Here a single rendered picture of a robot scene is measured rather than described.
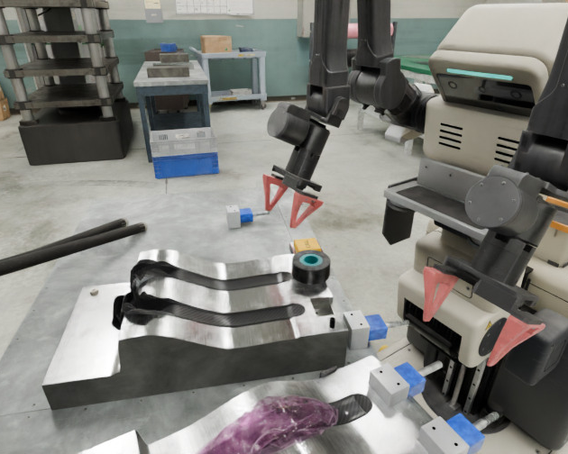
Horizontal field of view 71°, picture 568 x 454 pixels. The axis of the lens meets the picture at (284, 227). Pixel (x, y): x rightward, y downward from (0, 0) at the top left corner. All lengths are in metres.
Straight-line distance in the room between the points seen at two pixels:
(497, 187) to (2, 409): 0.80
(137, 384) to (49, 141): 4.11
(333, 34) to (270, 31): 6.42
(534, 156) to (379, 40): 0.43
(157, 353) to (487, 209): 0.52
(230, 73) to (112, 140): 3.10
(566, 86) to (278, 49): 6.82
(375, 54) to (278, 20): 6.39
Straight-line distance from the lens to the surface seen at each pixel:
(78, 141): 4.66
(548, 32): 0.77
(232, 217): 1.20
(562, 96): 0.54
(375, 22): 0.87
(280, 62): 7.28
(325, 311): 0.80
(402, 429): 0.65
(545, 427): 1.41
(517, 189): 0.48
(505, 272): 0.55
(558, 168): 0.55
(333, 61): 0.80
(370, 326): 0.81
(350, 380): 0.69
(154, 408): 0.75
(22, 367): 0.91
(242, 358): 0.72
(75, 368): 0.77
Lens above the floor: 1.37
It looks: 28 degrees down
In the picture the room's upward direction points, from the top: straight up
